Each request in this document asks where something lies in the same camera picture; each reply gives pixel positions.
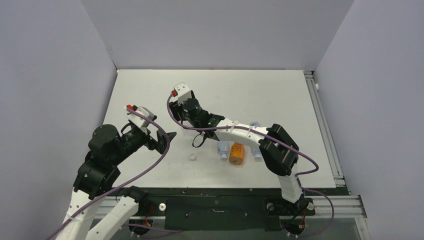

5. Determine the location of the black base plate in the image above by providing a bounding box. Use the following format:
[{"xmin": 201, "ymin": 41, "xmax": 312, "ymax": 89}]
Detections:
[{"xmin": 129, "ymin": 188, "xmax": 316, "ymax": 231}]

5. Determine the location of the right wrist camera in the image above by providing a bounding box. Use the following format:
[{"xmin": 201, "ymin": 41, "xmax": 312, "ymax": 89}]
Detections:
[{"xmin": 171, "ymin": 82, "xmax": 195, "ymax": 105}]

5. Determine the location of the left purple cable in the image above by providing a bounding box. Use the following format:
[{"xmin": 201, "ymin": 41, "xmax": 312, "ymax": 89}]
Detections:
[{"xmin": 44, "ymin": 107, "xmax": 183, "ymax": 240}]

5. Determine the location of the aluminium frame rail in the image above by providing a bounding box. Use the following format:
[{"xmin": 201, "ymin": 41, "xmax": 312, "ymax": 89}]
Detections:
[{"xmin": 303, "ymin": 71, "xmax": 367, "ymax": 219}]

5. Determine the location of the orange juice bottle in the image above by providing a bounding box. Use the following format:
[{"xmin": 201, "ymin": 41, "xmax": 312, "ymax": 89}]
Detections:
[{"xmin": 228, "ymin": 142, "xmax": 245, "ymax": 166}]

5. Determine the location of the labelled clear water bottle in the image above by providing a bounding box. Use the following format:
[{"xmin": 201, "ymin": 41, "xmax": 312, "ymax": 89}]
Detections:
[{"xmin": 217, "ymin": 140, "xmax": 230, "ymax": 161}]

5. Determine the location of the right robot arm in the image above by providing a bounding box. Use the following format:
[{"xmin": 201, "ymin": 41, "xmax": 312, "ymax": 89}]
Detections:
[{"xmin": 167, "ymin": 98, "xmax": 303, "ymax": 214}]

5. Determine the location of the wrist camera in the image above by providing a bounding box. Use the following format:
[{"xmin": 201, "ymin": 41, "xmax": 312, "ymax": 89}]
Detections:
[
  {"xmin": 125, "ymin": 104, "xmax": 156, "ymax": 131},
  {"xmin": 171, "ymin": 82, "xmax": 195, "ymax": 105}
]

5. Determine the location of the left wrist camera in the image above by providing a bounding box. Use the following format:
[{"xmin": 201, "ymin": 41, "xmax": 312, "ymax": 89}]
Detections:
[{"xmin": 125, "ymin": 104, "xmax": 156, "ymax": 131}]

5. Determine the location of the small clear water bottle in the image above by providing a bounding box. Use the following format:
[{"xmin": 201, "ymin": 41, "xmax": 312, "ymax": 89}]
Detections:
[{"xmin": 250, "ymin": 121, "xmax": 263, "ymax": 162}]

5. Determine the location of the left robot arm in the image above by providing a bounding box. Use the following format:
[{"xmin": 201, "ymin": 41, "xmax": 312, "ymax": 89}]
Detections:
[{"xmin": 48, "ymin": 120, "xmax": 177, "ymax": 240}]

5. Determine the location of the white bottle cap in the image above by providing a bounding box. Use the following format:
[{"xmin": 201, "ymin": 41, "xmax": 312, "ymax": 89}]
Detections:
[{"xmin": 189, "ymin": 153, "xmax": 197, "ymax": 161}]

